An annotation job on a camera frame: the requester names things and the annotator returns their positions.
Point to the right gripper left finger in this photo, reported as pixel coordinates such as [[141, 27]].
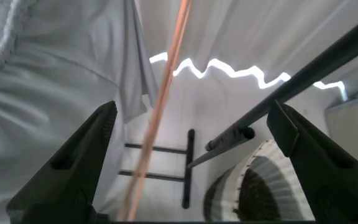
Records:
[[67, 174]]

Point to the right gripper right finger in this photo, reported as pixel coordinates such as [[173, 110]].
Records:
[[331, 180]]

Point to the pale grey shorts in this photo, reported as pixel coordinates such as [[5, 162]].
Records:
[[57, 62]]

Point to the pink clothes hanger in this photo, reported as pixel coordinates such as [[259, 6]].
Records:
[[163, 93]]

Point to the white laundry basket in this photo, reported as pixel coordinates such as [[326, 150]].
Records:
[[269, 168]]

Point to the black clothes rack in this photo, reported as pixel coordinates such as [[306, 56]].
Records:
[[322, 67]]

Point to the white curtain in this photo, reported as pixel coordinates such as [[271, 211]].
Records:
[[244, 31]]

